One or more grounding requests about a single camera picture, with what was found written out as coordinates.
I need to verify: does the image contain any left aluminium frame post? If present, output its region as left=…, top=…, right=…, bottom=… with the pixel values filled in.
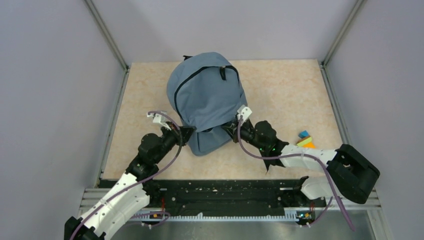
left=83, top=0, right=130, bottom=72

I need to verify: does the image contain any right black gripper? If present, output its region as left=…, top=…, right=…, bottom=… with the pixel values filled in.
left=221, top=118, right=267, bottom=152

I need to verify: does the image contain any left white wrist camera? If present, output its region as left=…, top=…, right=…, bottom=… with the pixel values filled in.
left=146, top=111, right=173, bottom=131

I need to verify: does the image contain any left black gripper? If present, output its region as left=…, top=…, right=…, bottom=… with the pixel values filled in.
left=153, top=121, right=197, bottom=164

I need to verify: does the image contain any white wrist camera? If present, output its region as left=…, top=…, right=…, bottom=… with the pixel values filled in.
left=146, top=111, right=173, bottom=131
left=236, top=104, right=253, bottom=124

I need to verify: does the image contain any right aluminium frame post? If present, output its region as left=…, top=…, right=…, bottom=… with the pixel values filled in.
left=321, top=0, right=367, bottom=69

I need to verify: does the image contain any colourful block stack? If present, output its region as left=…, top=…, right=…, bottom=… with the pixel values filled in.
left=296, top=130, right=316, bottom=149

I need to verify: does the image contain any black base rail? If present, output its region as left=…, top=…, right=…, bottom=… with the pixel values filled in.
left=99, top=178, right=327, bottom=226

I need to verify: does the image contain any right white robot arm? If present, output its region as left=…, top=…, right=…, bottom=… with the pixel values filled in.
left=221, top=120, right=381, bottom=206

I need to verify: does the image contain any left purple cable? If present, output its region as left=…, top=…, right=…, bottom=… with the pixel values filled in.
left=68, top=110, right=184, bottom=240

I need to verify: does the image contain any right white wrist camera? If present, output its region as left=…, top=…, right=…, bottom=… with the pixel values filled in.
left=236, top=104, right=253, bottom=124

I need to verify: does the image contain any aluminium frame post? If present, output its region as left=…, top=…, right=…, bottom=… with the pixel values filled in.
left=321, top=0, right=367, bottom=69
left=83, top=0, right=130, bottom=72

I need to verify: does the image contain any blue grey backpack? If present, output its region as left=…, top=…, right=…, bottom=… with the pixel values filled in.
left=166, top=52, right=248, bottom=156

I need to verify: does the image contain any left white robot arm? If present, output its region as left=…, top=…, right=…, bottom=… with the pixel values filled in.
left=63, top=122, right=196, bottom=240

